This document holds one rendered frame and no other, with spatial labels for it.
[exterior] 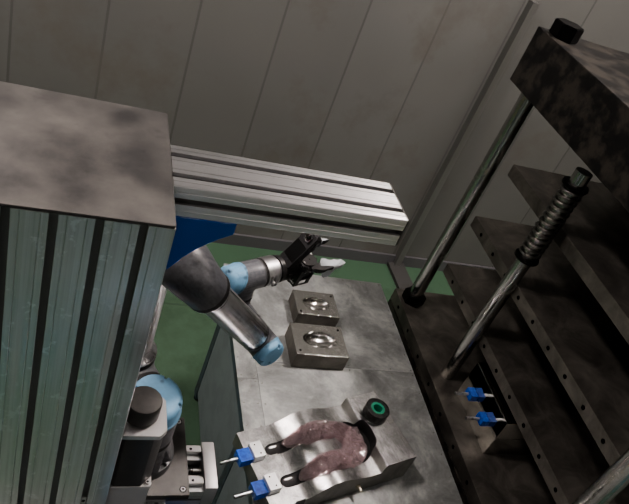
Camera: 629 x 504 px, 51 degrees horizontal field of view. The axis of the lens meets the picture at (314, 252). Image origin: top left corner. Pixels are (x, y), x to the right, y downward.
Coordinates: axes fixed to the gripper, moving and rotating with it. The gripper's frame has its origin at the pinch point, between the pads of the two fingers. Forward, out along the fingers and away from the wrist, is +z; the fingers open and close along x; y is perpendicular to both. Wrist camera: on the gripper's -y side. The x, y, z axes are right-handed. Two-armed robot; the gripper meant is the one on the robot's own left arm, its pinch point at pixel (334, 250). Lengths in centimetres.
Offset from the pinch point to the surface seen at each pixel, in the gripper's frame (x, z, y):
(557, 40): -24, 87, -52
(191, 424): -25, 17, 150
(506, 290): 22, 75, 16
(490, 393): 45, 68, 45
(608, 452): 80, 48, 8
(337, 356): 6, 30, 58
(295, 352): -2, 17, 60
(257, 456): 27, -20, 54
